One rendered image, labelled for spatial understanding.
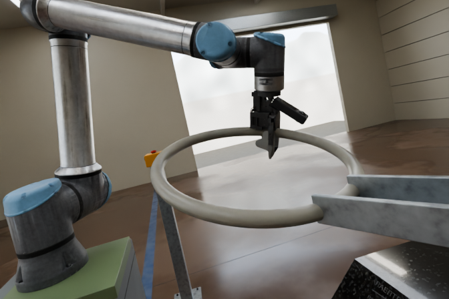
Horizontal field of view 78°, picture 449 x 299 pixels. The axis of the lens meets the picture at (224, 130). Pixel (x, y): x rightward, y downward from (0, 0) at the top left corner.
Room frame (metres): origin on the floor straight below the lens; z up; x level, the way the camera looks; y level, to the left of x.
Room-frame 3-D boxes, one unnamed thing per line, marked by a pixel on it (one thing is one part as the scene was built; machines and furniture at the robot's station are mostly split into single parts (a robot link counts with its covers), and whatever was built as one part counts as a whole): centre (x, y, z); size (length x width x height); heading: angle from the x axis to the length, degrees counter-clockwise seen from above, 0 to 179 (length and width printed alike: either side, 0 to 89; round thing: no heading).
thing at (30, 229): (0.83, 0.60, 1.07); 0.17 x 0.15 x 0.18; 167
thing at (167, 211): (1.89, 0.51, 0.54); 0.20 x 0.20 x 1.09; 7
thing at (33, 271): (0.82, 0.60, 0.93); 0.19 x 0.19 x 0.10
